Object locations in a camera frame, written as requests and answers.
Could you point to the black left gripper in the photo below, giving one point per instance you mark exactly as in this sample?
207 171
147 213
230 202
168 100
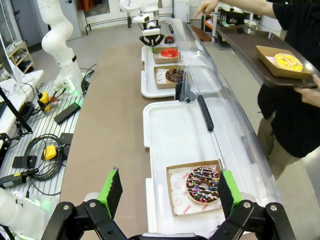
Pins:
152 38

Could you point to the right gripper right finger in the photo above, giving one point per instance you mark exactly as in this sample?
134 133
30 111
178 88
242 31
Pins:
226 192

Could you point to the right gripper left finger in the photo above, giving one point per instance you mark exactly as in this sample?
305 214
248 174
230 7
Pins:
112 192

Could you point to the brown serving tray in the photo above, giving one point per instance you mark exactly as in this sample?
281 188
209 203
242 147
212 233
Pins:
245 47

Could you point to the white printed paper liner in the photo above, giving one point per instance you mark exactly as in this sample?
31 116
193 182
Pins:
160 77
270 60
158 56
178 185

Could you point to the yellow sprinkled donut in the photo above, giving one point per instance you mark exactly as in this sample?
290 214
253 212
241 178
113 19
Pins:
282 62

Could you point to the brown cardboard donut tray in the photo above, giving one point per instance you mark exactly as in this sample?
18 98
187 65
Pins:
170 197
287 73
165 86
162 60

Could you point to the person's right forearm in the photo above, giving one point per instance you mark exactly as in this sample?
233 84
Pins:
250 6

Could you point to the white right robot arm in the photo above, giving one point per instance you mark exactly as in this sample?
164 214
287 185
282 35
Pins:
20 215

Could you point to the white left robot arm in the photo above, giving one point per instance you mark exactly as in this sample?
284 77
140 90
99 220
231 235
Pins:
60 45

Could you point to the red glazed donut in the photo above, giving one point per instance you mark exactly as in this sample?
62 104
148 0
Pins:
165 53

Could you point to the chocolate donut rainbow sprinkles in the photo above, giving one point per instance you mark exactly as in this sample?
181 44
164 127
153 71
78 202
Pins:
195 190

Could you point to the chocolate donut orange sprinkles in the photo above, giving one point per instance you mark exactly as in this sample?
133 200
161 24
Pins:
172 77

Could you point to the person in black shirt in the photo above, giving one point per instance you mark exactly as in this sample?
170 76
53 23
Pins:
295 120

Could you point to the person's right hand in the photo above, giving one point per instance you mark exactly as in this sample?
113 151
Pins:
208 6

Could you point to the person's left hand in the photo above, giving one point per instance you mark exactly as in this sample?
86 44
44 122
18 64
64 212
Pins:
313 95

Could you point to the white air purifier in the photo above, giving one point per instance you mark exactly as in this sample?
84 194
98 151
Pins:
182 10

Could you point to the clear display case lid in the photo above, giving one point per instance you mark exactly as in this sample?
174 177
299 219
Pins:
235 125
195 47

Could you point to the white display case base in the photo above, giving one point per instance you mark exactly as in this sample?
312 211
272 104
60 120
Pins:
147 85
175 135

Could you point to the black metal rack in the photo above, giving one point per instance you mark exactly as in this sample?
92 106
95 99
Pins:
107 20

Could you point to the black rectangular block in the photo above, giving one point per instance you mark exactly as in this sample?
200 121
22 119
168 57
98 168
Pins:
66 138
23 162

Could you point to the flat black pad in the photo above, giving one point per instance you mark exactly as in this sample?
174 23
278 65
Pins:
67 113

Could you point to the yellow black handheld controller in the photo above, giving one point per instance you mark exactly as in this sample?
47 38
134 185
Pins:
17 177

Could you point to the yellow emergency stop box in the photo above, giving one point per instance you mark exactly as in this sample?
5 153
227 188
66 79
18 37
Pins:
43 98

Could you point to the wooden shelf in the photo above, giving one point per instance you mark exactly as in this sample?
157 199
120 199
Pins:
22 57

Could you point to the white desk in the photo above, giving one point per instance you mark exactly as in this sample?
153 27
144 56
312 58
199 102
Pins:
15 97

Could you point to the grey monitor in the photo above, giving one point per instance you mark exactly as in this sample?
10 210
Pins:
10 62

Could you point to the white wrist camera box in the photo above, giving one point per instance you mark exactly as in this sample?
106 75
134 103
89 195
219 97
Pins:
151 32

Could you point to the yellow pendant switch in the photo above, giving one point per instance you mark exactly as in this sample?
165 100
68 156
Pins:
50 152

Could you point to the ribbed aluminium base plate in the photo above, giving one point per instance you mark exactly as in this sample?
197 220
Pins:
37 125

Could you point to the black camera stand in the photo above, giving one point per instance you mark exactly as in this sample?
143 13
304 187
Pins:
15 112

